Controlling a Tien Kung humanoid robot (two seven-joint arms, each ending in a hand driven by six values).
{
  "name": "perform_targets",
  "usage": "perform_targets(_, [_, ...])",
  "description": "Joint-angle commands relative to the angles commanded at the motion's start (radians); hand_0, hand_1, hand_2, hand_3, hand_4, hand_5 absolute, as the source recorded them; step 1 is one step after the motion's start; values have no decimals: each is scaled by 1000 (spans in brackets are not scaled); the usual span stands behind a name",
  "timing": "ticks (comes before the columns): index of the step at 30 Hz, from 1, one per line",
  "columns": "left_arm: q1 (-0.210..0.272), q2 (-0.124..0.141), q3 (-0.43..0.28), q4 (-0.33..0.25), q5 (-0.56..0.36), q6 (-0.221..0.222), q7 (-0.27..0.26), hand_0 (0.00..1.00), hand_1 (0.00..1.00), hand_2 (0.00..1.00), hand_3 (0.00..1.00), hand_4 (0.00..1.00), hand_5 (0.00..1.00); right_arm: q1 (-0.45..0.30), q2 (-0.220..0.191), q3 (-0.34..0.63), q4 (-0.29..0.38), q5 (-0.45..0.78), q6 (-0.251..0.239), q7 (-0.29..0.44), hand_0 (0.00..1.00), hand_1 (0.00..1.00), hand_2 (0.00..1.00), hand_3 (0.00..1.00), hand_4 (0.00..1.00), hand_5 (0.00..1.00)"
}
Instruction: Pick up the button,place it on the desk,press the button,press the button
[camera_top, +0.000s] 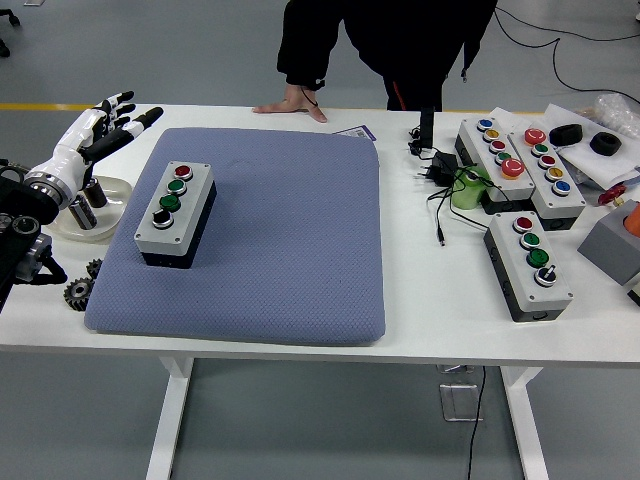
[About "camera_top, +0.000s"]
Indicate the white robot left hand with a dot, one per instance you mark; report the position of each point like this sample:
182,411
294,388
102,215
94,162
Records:
75,145

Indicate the grey four-button control box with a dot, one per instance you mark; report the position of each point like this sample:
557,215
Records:
546,300
170,222

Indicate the grey five-button control box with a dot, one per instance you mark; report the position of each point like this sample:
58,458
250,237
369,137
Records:
515,189
566,202

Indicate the metal cylinder part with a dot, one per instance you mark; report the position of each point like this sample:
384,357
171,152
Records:
82,214
96,194

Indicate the white shallow dish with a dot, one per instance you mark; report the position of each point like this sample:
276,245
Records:
114,192

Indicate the black chair base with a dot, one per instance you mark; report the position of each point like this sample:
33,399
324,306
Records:
4,47

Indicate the small black gear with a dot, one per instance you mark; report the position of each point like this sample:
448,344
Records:
95,269

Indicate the large black gear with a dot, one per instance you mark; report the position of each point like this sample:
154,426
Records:
78,295

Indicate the person's right hand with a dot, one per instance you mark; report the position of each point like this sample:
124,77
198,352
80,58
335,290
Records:
290,104

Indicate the blue-grey textured mat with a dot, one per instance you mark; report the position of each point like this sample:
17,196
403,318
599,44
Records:
280,240

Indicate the purple printed card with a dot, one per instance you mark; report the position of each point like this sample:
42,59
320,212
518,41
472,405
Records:
357,133

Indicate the white table leg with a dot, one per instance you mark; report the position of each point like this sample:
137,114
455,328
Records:
525,425
167,425

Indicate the black upright device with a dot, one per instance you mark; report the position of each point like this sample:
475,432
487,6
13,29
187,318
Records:
426,127

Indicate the green tape roll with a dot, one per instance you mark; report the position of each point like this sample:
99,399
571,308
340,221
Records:
465,196

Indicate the small white paper sheet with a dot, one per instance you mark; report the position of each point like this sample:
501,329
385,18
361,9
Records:
510,117

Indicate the metal floor outlet plate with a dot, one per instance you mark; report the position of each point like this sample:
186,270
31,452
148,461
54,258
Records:
457,405

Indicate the grey block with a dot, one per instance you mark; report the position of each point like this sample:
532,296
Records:
607,245

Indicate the clear plastic bag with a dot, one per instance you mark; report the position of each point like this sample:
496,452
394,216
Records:
616,107

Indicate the orange cylinder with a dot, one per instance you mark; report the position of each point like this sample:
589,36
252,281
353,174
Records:
632,217

